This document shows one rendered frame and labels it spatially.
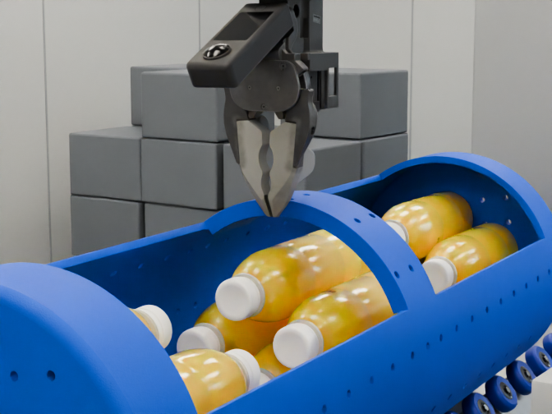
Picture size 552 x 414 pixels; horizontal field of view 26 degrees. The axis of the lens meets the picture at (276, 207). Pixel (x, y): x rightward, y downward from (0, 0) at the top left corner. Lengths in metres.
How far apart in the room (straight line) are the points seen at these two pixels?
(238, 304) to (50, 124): 4.53
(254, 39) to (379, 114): 3.78
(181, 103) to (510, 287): 3.43
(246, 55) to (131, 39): 4.97
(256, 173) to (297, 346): 0.16
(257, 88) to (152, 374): 0.39
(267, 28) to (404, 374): 0.32
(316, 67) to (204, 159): 3.52
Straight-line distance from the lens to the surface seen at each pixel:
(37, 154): 5.53
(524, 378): 1.51
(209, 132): 4.58
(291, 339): 1.06
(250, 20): 1.06
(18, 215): 5.48
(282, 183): 1.09
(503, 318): 1.30
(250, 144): 1.10
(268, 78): 1.08
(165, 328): 0.97
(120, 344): 0.77
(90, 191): 5.02
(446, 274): 1.34
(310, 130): 1.07
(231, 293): 1.08
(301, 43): 1.11
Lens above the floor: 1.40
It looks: 9 degrees down
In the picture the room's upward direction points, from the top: straight up
